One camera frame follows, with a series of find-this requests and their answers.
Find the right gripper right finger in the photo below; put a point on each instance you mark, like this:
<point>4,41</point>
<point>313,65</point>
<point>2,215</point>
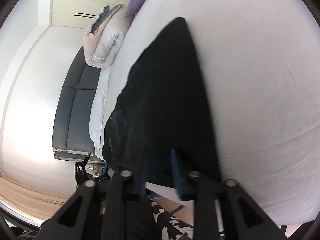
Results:
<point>222,208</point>

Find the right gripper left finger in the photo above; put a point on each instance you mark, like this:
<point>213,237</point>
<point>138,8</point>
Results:
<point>105,208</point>

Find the black denim pants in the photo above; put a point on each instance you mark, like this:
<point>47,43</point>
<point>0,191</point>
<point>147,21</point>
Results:
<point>163,108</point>

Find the dark grey headboard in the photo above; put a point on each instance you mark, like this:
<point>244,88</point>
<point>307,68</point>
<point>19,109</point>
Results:
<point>71,140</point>

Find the folded beige duvet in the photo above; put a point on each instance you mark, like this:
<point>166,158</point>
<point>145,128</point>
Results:
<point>102,47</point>

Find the folded blue garment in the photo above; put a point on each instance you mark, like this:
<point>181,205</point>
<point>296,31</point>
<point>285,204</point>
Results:
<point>107,11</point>

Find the white bed mattress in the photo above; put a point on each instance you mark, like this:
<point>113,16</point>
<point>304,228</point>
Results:
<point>260,63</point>

